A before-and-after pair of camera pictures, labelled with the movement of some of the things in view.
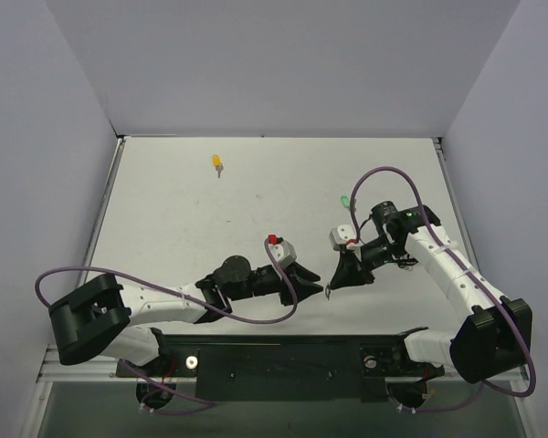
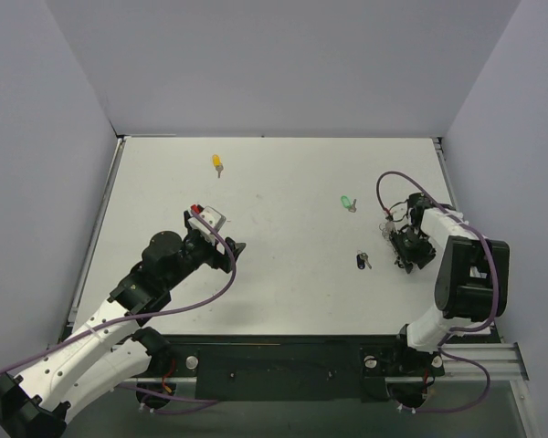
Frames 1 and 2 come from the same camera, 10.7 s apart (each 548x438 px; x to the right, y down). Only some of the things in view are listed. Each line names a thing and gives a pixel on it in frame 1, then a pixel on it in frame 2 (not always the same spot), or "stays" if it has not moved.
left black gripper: x=287 y=281 -> x=217 y=255
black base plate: x=284 y=368 stays
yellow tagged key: x=216 y=162 stays
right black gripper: x=356 y=264 -> x=406 y=246
